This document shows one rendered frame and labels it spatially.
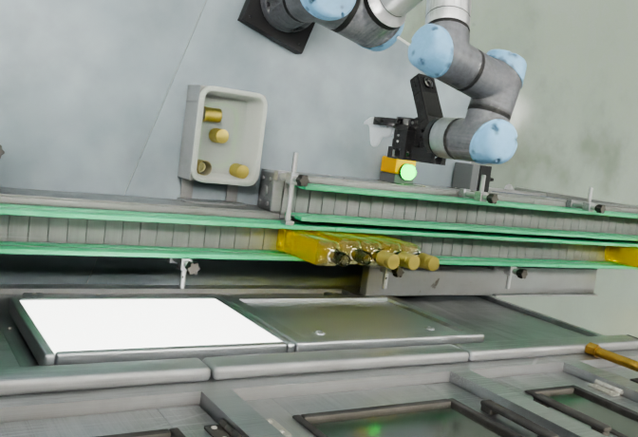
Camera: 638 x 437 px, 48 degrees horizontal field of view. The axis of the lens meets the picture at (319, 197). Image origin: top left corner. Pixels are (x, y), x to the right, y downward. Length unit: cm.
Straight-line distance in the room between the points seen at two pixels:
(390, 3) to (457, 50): 50
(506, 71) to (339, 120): 78
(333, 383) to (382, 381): 10
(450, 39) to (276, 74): 76
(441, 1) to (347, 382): 66
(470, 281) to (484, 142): 100
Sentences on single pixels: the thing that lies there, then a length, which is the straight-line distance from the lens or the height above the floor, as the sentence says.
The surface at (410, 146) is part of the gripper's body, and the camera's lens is 138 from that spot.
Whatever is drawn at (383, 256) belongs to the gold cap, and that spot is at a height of 114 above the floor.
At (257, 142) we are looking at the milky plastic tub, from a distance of 174.
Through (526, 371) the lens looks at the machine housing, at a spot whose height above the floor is 143.
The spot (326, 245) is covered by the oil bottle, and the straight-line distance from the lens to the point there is 157.
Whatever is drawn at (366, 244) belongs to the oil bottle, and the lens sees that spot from 164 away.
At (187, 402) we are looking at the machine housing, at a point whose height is 143.
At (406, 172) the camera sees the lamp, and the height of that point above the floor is 85.
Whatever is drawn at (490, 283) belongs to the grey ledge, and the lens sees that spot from 222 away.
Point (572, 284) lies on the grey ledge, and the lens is 251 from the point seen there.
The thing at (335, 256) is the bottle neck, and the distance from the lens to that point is 155.
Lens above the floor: 239
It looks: 57 degrees down
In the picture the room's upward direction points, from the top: 105 degrees clockwise
